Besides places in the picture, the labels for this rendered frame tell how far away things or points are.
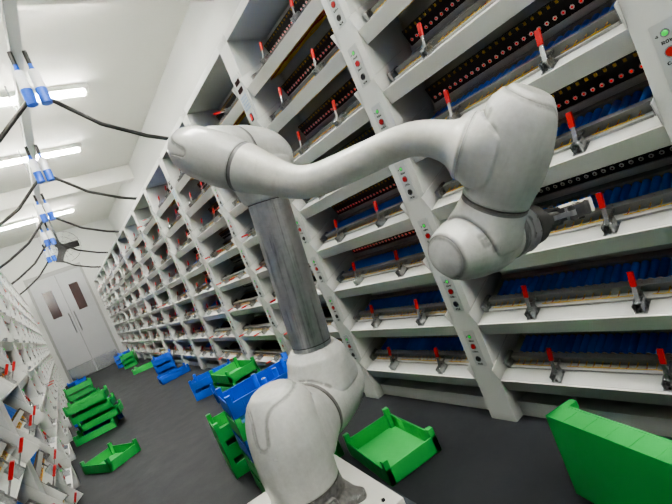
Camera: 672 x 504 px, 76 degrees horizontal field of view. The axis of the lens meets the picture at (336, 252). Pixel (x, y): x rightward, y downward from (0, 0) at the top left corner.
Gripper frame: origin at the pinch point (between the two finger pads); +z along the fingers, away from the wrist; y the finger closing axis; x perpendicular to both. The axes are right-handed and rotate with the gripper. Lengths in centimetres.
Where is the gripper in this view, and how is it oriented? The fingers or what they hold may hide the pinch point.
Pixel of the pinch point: (575, 208)
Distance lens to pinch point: 100.9
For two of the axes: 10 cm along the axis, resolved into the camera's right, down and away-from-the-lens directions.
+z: 8.0, -2.3, 5.6
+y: 5.3, -1.8, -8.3
